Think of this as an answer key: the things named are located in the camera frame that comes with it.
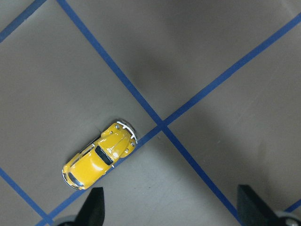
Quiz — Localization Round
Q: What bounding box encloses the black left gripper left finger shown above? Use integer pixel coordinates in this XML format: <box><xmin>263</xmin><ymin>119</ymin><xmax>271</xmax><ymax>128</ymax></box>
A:
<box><xmin>74</xmin><ymin>187</ymin><xmax>104</xmax><ymax>226</ymax></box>

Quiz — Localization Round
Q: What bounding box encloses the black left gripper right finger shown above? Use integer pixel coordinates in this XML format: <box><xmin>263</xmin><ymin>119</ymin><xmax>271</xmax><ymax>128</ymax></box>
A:
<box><xmin>237</xmin><ymin>185</ymin><xmax>278</xmax><ymax>226</ymax></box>

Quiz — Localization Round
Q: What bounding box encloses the yellow beetle toy car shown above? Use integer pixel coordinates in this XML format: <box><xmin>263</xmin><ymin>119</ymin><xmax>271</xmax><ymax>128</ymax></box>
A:
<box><xmin>62</xmin><ymin>120</ymin><xmax>138</xmax><ymax>190</ymax></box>

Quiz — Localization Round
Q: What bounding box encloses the brown paper table cover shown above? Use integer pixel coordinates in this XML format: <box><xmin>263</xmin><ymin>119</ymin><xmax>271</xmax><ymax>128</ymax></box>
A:
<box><xmin>0</xmin><ymin>0</ymin><xmax>301</xmax><ymax>226</ymax></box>

